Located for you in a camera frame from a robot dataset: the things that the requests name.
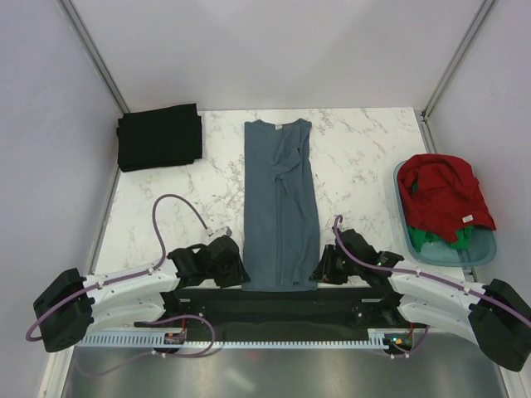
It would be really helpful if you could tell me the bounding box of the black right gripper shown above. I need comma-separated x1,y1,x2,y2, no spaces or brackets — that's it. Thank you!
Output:
309,244,362,285

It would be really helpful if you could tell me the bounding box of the blue-grey t-shirt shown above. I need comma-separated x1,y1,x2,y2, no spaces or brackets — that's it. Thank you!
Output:
242,119,320,292

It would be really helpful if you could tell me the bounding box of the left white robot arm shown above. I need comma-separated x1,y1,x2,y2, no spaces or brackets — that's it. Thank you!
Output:
33,235,250,352

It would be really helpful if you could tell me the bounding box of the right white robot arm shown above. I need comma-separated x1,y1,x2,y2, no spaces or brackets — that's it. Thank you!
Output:
311,230,530,372

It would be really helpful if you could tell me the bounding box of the folded black t-shirt stack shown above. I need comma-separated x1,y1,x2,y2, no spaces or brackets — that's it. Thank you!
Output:
116,103,202,172

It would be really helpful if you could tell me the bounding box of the green t-shirt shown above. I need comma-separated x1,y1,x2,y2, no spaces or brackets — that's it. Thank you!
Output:
407,226,475,252

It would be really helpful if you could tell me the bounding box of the red t-shirt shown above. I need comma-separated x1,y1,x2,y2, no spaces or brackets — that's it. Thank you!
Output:
397,153,496,249

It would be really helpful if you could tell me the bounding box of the teal plastic basket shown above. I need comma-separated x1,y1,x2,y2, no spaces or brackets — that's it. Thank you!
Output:
393,161,496,268

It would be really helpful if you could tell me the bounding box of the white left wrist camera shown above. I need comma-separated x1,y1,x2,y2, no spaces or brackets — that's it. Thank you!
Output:
205,226,232,239

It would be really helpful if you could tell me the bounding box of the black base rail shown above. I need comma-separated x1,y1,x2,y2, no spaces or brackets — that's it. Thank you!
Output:
132,285,482,343

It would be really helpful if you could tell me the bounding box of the white slotted cable duct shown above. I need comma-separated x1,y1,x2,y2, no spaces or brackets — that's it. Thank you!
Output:
76,329,412,350

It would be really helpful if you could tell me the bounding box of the right aluminium frame post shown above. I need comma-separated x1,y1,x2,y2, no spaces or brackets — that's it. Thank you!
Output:
421,0,499,119

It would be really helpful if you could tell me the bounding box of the aluminium frame post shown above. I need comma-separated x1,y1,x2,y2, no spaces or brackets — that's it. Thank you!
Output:
421,0,499,119
57,0,129,114

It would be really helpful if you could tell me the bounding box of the left aluminium frame post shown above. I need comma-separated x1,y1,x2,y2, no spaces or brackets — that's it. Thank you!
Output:
57,0,129,114

